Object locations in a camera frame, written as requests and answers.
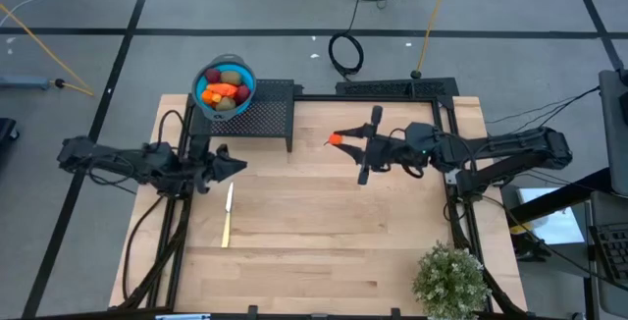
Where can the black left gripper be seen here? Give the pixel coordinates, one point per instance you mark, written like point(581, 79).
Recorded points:
point(206, 175)

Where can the black perforated metal shelf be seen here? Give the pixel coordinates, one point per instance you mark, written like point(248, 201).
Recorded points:
point(392, 87)

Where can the pointed orange yellow pepper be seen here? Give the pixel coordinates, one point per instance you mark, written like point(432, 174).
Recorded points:
point(335, 139)

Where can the grey desk panel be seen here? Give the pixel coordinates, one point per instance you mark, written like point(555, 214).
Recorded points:
point(613, 128)

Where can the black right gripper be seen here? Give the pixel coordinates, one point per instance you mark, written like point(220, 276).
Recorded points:
point(387, 150)

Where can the black perforated metal rack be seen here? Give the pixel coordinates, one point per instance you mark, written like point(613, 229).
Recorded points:
point(265, 119)

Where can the green artificial potted plant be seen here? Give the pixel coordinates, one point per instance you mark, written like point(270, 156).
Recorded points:
point(451, 281)

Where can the orange red mango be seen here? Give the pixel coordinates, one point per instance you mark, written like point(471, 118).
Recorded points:
point(225, 89)

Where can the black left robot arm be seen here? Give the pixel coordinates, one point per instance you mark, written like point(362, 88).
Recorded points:
point(113, 158)

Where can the grey floor stand base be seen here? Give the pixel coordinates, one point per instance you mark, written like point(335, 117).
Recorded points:
point(24, 82)

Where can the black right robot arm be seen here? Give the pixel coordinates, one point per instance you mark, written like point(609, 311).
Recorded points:
point(515, 145)

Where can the black aluminium table frame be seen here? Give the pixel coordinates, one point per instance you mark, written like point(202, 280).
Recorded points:
point(363, 98)

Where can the red apple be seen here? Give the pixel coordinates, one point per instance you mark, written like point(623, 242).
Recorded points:
point(243, 94)

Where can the black equipment base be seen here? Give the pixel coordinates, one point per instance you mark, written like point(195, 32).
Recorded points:
point(6, 128)

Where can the blue grey collapsible colander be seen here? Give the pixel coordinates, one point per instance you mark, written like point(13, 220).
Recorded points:
point(247, 77)

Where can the black keyboard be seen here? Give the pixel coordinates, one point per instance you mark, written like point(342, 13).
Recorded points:
point(613, 251)

